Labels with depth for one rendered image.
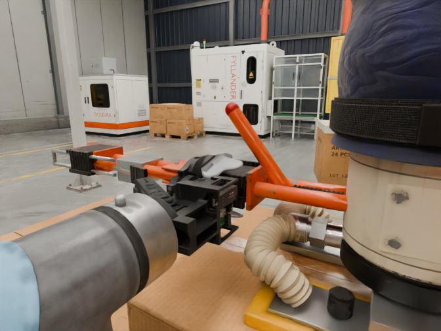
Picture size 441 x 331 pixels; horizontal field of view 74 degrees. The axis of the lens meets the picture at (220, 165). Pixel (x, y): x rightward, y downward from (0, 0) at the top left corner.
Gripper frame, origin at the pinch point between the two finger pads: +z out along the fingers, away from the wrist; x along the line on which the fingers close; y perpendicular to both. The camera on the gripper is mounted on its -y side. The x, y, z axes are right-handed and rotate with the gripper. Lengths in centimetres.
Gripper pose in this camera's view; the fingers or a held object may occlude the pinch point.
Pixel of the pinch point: (224, 179)
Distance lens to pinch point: 49.1
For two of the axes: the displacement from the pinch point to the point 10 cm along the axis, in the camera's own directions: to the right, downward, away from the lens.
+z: 5.1, -2.2, 8.3
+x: -0.2, -9.7, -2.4
